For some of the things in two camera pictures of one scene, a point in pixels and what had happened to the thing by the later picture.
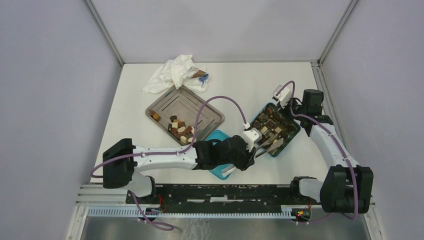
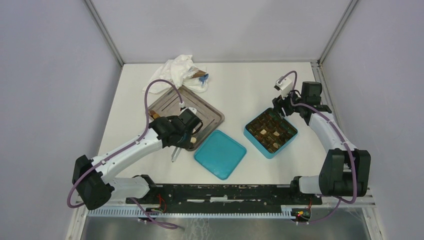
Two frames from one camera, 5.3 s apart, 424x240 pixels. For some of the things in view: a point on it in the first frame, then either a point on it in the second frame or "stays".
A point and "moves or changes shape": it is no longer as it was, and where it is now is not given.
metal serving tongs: [268, 145] moves or changes shape
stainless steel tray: [176, 111] stays
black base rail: [218, 198] stays
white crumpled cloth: [175, 72] stays
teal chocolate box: [277, 130] stays
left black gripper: [247, 161] to [185, 144]
